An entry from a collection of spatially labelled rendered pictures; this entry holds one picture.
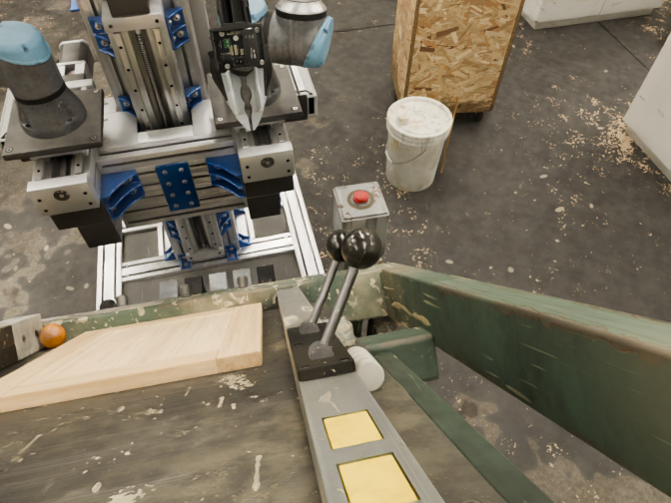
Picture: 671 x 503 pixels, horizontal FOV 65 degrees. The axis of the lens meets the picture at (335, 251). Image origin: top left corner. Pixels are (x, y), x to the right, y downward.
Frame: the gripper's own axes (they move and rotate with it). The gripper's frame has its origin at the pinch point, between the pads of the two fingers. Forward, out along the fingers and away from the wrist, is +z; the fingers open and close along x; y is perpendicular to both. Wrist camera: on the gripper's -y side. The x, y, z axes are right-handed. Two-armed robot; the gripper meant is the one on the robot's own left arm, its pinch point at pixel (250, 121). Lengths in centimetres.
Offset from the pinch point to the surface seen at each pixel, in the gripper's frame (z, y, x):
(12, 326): 33, -9, -49
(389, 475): 6, 66, 3
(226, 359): 24.3, 26.8, -8.5
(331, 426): 9, 58, 1
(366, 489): 6, 66, 1
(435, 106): 32, -154, 90
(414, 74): 20, -179, 88
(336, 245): 9.0, 31.5, 6.5
